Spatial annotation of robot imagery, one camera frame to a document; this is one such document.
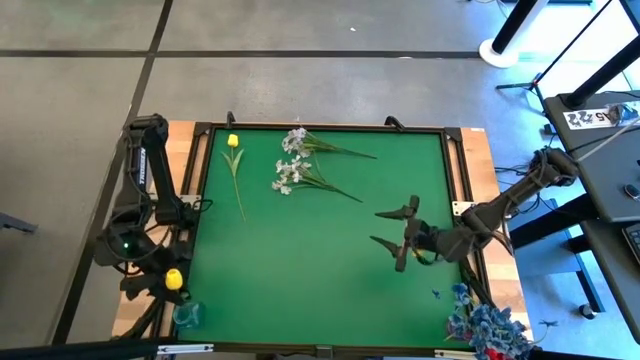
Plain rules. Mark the red vase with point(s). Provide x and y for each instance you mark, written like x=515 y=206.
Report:
x=494 y=355

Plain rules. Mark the thin black tripod stand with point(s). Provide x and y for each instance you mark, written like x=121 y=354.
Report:
x=537 y=80

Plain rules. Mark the long black bar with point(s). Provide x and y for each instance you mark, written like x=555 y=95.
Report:
x=75 y=351

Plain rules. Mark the black keyboard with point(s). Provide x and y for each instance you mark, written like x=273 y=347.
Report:
x=633 y=242

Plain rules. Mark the black desk base frame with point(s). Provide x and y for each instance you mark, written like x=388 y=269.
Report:
x=550 y=220

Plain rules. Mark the dark grey desk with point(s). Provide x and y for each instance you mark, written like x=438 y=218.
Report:
x=615 y=290

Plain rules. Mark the floor stand round white base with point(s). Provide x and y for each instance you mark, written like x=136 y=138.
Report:
x=500 y=56

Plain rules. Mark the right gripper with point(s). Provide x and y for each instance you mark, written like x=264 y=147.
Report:
x=412 y=235

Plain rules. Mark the black slanted desk leg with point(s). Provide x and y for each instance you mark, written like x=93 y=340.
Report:
x=605 y=72

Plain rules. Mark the green table mat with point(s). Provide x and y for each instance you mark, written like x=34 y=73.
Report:
x=310 y=260

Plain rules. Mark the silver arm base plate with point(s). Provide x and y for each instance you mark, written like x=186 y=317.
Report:
x=192 y=199
x=459 y=207

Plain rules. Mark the clear glass vase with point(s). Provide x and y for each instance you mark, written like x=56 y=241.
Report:
x=189 y=316

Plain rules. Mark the blue artificial flower bunch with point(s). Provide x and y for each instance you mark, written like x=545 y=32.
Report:
x=462 y=300
x=500 y=330

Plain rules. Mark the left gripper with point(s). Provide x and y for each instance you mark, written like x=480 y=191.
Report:
x=150 y=287

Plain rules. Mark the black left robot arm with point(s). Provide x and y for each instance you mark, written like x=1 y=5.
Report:
x=150 y=165

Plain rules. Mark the white printed label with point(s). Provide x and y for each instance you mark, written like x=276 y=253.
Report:
x=582 y=119

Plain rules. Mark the computer mouse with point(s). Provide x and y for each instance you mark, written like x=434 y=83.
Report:
x=632 y=190

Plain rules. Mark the black frame clamp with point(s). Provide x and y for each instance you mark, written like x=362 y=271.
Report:
x=395 y=122
x=230 y=119

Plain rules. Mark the fallen blue petal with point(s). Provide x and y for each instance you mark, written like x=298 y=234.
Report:
x=436 y=294

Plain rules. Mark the yellow tulip green stem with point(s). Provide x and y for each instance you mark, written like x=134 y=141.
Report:
x=232 y=140

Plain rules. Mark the yellow flower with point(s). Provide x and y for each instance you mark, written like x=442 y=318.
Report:
x=173 y=279

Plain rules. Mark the small yellow tag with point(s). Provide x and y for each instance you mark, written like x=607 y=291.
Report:
x=418 y=255

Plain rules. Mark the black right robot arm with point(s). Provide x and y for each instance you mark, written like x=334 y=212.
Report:
x=520 y=192

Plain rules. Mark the white artificial flower bunch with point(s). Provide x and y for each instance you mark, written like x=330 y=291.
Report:
x=290 y=175
x=295 y=141

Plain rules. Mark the dark floor object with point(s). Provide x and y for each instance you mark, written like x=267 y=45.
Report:
x=15 y=222

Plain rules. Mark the silver frame bracket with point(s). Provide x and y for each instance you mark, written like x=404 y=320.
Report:
x=450 y=354
x=190 y=348

